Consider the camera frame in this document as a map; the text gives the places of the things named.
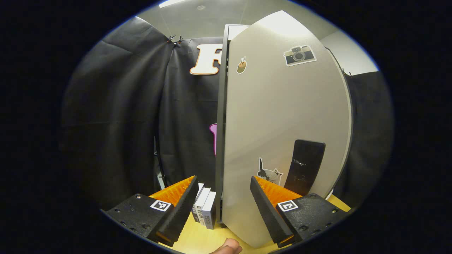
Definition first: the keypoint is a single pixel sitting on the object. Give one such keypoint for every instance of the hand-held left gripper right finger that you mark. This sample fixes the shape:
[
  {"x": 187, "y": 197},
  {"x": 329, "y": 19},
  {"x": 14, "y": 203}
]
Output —
[{"x": 270, "y": 211}]

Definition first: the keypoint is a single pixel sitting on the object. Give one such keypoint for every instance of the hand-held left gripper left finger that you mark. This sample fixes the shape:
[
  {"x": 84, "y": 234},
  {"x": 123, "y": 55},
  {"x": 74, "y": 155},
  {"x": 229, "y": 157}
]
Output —
[{"x": 178, "y": 215}]

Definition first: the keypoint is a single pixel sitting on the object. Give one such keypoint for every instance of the white cabinet door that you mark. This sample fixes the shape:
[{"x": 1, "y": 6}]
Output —
[{"x": 275, "y": 113}]

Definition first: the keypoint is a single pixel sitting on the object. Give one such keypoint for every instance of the white and grey cabinet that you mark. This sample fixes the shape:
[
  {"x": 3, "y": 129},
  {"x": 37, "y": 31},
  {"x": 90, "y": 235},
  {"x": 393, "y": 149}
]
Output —
[{"x": 220, "y": 123}]

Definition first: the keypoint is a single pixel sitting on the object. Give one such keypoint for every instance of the black spring clip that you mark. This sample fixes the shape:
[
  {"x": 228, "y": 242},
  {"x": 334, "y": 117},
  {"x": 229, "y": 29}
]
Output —
[
  {"x": 180, "y": 38},
  {"x": 171, "y": 38}
]

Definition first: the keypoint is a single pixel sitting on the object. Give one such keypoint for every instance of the ceiling light panel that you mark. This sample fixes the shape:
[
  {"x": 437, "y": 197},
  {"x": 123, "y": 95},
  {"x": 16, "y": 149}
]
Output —
[{"x": 169, "y": 3}]

